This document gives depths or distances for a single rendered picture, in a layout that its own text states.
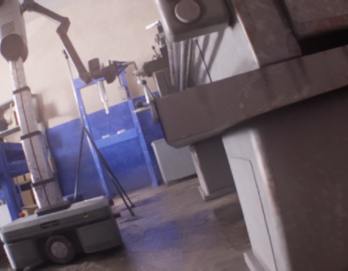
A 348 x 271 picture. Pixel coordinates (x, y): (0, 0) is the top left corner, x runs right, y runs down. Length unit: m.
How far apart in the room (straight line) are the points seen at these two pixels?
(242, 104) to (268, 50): 0.11
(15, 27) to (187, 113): 1.77
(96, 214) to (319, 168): 1.36
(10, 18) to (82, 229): 1.26
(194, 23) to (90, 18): 6.07
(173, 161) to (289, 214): 4.18
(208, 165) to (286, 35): 2.11
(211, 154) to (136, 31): 4.07
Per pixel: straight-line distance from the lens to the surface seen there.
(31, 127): 2.12
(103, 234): 1.88
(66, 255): 1.91
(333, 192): 0.68
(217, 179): 2.71
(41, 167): 2.09
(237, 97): 0.58
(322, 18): 0.68
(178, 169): 4.80
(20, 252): 1.96
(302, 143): 0.65
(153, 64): 2.11
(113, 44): 6.47
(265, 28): 0.65
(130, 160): 6.20
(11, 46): 2.21
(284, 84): 0.60
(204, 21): 0.67
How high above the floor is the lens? 0.39
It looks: 3 degrees up
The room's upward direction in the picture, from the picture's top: 18 degrees counter-clockwise
